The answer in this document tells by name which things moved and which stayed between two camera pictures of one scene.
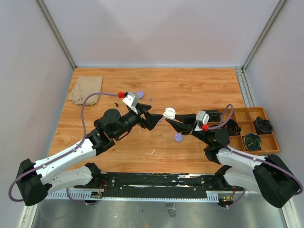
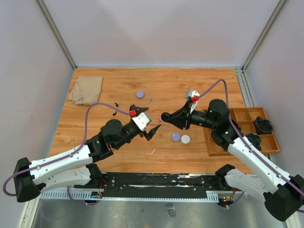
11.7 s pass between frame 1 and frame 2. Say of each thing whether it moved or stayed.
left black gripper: moved
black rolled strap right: stayed
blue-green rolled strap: stayed
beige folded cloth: stayed
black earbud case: moved
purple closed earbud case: stayed
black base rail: stayed
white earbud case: moved
